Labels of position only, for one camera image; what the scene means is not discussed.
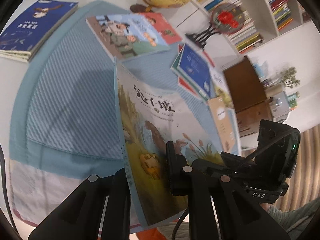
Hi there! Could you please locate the light blue cartoon poets book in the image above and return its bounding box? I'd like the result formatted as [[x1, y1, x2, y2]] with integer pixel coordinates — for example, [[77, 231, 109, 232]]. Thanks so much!
[[86, 14, 172, 60]]

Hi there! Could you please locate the row of pale-spined books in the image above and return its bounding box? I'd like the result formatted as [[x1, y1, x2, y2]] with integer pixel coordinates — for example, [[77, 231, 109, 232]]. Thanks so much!
[[205, 0, 264, 53]]

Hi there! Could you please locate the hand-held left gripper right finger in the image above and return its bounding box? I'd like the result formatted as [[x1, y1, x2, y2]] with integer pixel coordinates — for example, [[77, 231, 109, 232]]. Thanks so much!
[[166, 141, 292, 240]]

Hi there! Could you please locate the pale blue box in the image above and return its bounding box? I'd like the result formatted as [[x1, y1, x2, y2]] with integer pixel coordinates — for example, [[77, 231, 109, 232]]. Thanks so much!
[[252, 64, 266, 80]]

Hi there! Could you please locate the white yellow book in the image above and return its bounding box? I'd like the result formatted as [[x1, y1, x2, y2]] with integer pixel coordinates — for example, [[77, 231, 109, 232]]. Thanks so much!
[[211, 69, 234, 105]]

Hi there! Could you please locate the dark blue book brown figure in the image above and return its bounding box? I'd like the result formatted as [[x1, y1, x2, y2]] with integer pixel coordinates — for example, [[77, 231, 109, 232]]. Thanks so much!
[[0, 0, 78, 55]]

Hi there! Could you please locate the blue quilted mat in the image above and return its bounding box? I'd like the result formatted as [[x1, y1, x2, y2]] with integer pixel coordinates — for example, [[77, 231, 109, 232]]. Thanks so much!
[[10, 0, 240, 170]]

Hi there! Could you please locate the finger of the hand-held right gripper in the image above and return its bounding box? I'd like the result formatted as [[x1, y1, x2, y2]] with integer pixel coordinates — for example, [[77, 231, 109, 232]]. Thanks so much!
[[192, 152, 253, 178]]

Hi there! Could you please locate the red flower embroidered fan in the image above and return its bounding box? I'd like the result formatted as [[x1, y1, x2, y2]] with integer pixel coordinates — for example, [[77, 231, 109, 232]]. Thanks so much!
[[185, 3, 245, 49]]

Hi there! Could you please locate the tan book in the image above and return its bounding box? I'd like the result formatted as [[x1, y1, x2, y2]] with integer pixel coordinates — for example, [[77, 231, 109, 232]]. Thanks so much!
[[207, 96, 242, 155]]

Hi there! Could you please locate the red book yellow-robed man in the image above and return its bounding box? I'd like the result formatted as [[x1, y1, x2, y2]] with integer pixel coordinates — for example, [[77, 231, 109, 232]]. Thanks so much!
[[139, 12, 183, 45]]

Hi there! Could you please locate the row of colourful books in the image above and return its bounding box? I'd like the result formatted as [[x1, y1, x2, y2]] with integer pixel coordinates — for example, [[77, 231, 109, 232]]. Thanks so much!
[[269, 0, 294, 30]]

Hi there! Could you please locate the white bookshelf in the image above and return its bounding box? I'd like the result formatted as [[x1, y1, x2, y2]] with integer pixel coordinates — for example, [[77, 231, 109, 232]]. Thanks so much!
[[172, 0, 313, 55]]

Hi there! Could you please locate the white book grassy landscape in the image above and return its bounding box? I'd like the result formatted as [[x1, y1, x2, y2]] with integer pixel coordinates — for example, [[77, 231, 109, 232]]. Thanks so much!
[[114, 57, 242, 227]]

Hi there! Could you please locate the orange cloth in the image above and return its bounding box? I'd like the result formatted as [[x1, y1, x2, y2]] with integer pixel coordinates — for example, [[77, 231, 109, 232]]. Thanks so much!
[[136, 226, 175, 240]]

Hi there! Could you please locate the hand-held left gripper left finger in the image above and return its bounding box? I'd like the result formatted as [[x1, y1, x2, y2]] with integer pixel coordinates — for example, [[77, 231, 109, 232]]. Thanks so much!
[[27, 169, 132, 240]]

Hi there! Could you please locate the green box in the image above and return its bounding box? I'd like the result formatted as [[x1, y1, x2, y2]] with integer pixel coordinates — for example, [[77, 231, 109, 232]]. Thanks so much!
[[287, 94, 300, 110]]

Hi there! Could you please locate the grey white box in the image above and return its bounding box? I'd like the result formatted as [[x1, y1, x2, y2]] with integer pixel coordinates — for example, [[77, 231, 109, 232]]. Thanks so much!
[[271, 91, 292, 123]]

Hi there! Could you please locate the green potted plant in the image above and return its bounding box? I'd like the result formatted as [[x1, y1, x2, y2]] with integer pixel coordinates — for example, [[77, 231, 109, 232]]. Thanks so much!
[[275, 66, 300, 90]]

